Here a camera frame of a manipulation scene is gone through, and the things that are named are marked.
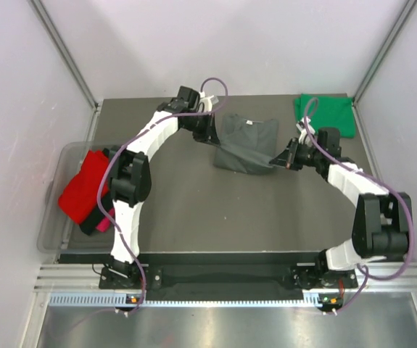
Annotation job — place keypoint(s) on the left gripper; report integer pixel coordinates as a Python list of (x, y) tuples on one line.
[(208, 135)]

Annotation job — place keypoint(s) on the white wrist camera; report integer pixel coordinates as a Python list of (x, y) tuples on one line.
[(206, 102), (302, 130)]

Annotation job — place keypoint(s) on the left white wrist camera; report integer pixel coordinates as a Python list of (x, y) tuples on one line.
[(206, 102)]

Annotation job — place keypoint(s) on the red t shirt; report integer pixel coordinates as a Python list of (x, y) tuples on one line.
[(78, 198)]

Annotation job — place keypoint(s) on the left aluminium frame post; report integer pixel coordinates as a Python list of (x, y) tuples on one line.
[(47, 22)]

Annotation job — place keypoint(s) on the aluminium frame post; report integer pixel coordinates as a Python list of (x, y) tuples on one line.
[(47, 22), (389, 40)]

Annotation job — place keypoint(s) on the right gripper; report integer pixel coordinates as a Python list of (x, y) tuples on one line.
[(288, 156)]

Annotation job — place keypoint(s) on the slotted cable duct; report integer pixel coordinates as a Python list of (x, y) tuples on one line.
[(123, 300)]

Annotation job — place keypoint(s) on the folded green t shirt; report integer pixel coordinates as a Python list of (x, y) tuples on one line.
[(335, 112)]

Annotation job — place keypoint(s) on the aluminium front rail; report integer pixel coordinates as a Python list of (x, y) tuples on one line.
[(70, 278)]

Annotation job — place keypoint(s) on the grey t shirt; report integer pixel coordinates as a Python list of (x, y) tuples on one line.
[(247, 146)]

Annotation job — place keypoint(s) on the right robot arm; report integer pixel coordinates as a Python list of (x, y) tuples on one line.
[(383, 225)]

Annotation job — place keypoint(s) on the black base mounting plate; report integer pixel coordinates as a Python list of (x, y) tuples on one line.
[(292, 271)]

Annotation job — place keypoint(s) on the pink t shirt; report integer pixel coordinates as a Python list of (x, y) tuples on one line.
[(105, 223)]

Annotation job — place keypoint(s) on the right aluminium frame post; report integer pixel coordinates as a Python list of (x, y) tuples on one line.
[(389, 40)]

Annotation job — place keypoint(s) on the clear plastic bin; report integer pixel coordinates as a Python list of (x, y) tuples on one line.
[(58, 233)]

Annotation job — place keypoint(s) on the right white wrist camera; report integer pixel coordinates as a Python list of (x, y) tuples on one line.
[(302, 130)]

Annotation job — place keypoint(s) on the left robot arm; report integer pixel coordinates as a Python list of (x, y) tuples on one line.
[(128, 175)]

